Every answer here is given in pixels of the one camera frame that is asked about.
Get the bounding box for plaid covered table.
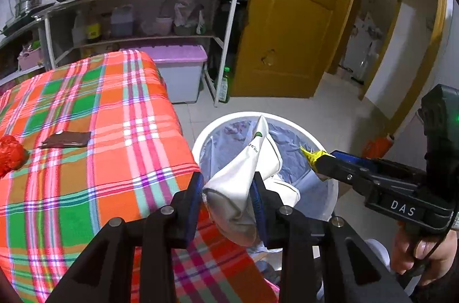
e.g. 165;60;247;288
0;50;280;303

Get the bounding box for dark bottle yellow label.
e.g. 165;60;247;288
86;14;102;43

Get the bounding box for dark brown flat packet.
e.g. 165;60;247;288
39;131;92;150

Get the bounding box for white plastic jug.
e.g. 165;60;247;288
72;11;88;45

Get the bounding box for yellow foil wrapper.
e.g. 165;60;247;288
300;146;327;172

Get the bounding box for white cloth garment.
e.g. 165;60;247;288
201;114;301;246

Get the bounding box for pink plastic basket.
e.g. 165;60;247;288
18;50;45;71

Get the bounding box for stainless steamer pot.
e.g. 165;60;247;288
14;0;52;18

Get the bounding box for storage box with purple lid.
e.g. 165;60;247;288
120;45;209;104

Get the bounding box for yellow wooden door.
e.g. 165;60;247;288
229;0;363;99

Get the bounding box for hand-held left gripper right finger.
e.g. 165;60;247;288
251;172;400;303

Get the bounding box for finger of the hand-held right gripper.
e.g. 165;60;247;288
330;149;427;183
315;154;381;198

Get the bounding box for grey plastic jug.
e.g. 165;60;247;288
110;5;135;37

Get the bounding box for crumpled plastic bags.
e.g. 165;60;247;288
174;0;207;36

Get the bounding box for green glass bottle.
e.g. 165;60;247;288
219;66;232;104

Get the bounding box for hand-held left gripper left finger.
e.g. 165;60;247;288
45;172;204;303

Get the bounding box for white trash bin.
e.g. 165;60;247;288
192;111;339;275

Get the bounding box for white appliance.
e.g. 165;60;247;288
342;12;382;83

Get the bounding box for person's right hand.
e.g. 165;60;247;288
390;213;459;287

